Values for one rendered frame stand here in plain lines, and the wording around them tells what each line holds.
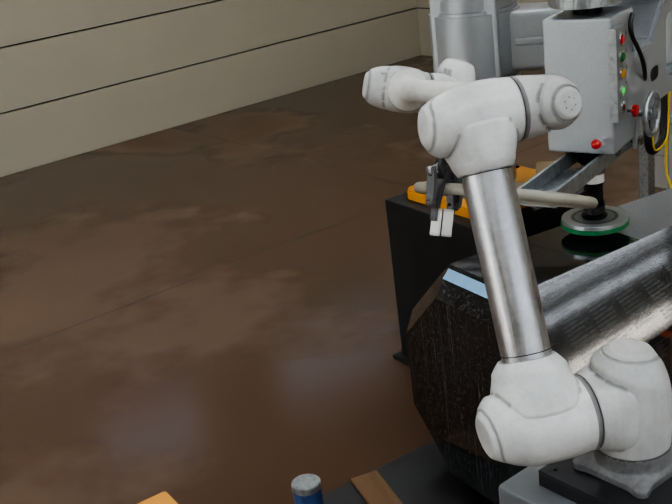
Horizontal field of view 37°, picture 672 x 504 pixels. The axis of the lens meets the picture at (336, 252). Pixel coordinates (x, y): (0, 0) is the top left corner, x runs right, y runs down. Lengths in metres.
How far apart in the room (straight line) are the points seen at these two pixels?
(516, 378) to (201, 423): 2.43
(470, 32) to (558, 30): 0.67
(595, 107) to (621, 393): 1.36
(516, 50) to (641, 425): 2.08
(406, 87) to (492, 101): 0.49
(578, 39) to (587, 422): 1.48
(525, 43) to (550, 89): 1.86
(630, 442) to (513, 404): 0.26
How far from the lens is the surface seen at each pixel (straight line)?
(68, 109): 8.82
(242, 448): 4.03
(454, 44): 3.85
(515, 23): 3.87
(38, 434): 4.48
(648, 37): 3.56
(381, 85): 2.51
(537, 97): 2.03
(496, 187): 1.99
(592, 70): 3.20
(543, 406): 2.00
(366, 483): 3.66
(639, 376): 2.06
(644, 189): 6.00
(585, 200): 2.65
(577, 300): 3.14
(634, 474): 2.16
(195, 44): 9.34
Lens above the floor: 2.08
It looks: 21 degrees down
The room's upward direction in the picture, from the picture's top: 8 degrees counter-clockwise
